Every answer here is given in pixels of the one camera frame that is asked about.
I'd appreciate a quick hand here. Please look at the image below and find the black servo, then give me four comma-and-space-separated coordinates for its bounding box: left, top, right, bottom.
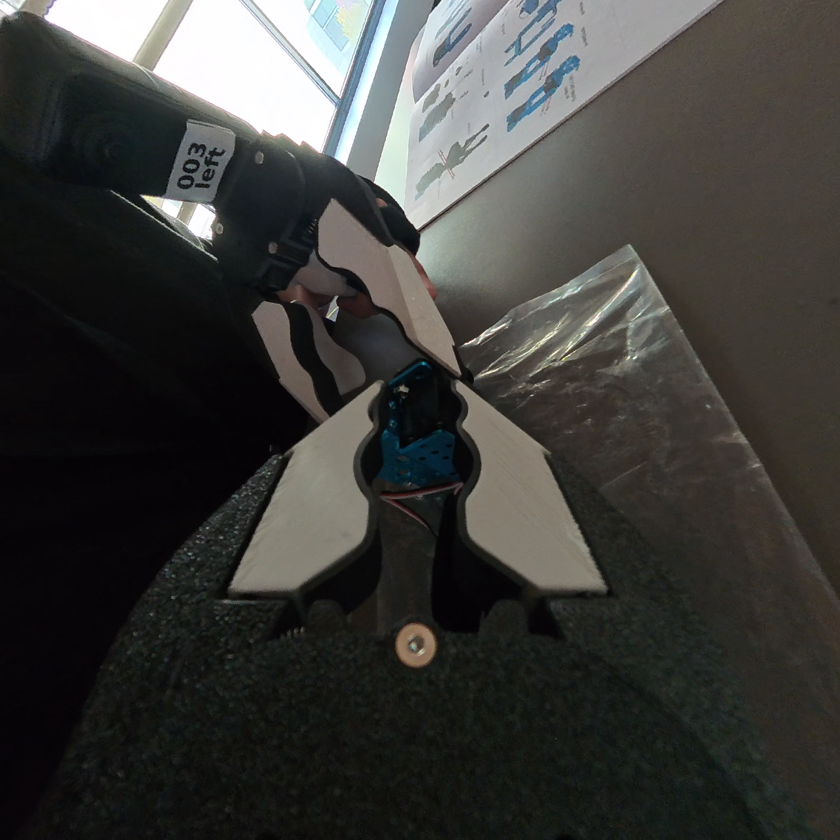
387, 360, 462, 448

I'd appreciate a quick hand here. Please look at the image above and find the large clear plastic bag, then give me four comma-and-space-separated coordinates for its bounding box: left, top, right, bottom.
458, 244, 840, 660

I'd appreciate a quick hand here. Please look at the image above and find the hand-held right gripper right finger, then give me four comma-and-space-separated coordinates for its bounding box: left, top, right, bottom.
451, 381, 608, 597

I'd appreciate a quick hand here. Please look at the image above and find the white instruction manual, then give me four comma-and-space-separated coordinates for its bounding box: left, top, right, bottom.
374, 0, 724, 232

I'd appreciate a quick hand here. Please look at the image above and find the bright window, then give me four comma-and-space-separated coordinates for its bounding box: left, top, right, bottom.
26, 0, 395, 232

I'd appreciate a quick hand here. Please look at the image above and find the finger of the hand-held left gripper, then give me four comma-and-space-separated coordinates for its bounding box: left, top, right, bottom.
251, 302, 367, 423
317, 198, 473, 380

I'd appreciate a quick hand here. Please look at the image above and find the blue perforated metal bracket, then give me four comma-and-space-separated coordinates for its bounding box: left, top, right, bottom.
366, 425, 471, 494

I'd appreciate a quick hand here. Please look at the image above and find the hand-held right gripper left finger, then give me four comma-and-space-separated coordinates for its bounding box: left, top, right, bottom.
226, 379, 388, 598

